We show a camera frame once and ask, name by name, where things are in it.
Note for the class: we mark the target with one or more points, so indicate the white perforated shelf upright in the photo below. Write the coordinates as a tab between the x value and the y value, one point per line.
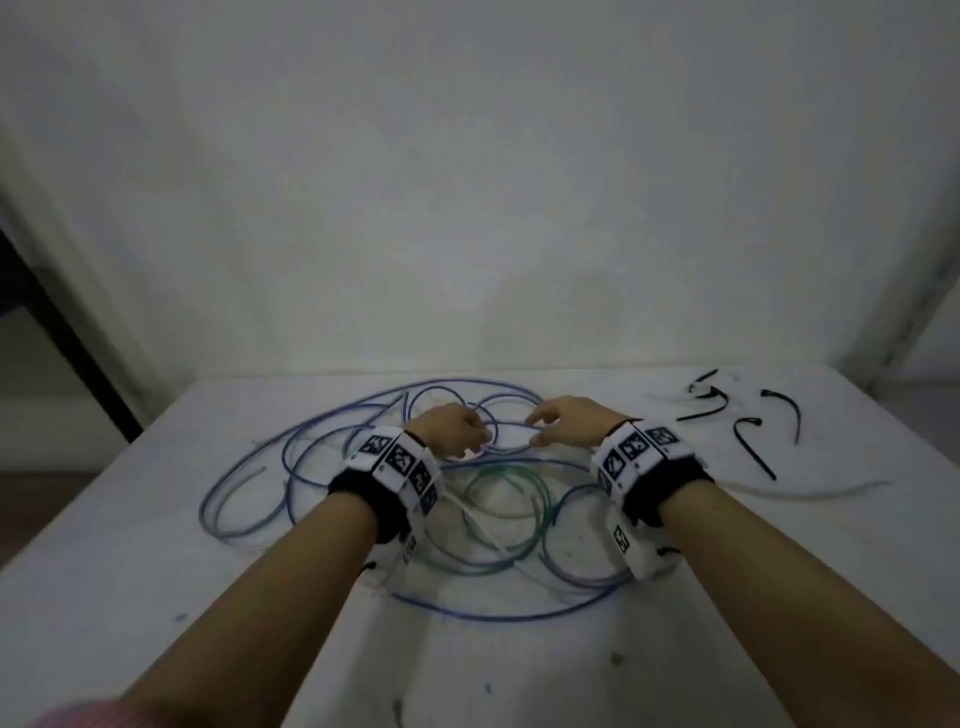
911	300

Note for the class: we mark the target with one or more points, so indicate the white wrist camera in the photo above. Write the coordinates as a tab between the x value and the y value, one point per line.
401	551
630	547

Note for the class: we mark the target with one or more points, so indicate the person's right forearm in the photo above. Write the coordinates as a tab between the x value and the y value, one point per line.
787	615

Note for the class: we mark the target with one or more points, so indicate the pink sleeve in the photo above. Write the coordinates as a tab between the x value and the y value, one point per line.
90	714

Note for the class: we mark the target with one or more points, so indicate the person's left hand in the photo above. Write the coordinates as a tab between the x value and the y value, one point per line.
450	431

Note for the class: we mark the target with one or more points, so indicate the black metal frame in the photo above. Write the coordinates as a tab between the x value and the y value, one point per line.
75	349

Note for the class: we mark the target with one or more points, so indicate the right black marker wristband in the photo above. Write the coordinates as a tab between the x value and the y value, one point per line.
637	450

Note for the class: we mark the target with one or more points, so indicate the white zip tie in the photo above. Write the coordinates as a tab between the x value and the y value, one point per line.
667	396

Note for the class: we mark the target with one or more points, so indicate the black marker wristband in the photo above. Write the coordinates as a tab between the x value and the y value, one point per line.
390	465
637	450

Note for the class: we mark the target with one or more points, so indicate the left black marker wristband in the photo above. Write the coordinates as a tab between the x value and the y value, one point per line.
390	465

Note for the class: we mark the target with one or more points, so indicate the person's right hand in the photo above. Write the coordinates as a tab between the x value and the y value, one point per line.
577	424

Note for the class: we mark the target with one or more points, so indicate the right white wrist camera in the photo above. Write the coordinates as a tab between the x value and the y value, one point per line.
630	547

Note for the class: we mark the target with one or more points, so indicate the person's left forearm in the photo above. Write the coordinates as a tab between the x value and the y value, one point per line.
262	615

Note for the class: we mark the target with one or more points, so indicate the curled black cable tie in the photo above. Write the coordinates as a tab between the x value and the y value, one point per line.
705	376

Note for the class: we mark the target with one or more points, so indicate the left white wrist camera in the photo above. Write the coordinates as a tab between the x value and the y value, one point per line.
401	551

